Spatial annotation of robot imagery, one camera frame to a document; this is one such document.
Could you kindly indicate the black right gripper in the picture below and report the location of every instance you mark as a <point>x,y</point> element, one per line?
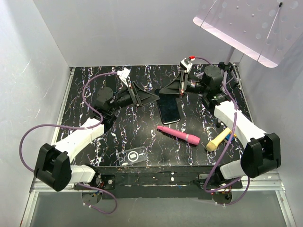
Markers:
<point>174,86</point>

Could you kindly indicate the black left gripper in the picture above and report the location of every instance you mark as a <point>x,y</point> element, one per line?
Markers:
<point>140,96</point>

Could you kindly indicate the black smartphone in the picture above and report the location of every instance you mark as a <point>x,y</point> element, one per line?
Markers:
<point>168,108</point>

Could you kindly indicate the clear phone case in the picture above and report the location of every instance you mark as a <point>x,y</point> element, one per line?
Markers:
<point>132,156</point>

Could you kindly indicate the phone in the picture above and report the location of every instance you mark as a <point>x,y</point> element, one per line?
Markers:
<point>110,81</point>

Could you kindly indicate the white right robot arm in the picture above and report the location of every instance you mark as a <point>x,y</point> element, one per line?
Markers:
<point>262,150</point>

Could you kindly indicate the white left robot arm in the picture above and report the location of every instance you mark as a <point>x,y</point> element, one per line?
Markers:
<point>53,165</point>

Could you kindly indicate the pink toy microphone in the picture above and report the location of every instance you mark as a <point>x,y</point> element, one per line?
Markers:
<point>181,135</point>

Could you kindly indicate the cream wooden toy microphone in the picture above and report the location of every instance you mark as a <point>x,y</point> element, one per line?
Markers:
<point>213,144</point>

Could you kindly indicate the blue toy brick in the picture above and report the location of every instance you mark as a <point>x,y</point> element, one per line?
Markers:
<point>228,137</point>

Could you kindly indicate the lilac music stand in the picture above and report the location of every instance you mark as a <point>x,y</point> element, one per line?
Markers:
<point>269,34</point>

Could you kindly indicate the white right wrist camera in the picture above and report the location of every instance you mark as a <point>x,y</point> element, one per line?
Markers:
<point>186,64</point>

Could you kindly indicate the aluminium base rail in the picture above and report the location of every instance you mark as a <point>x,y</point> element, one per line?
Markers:
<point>154,197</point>

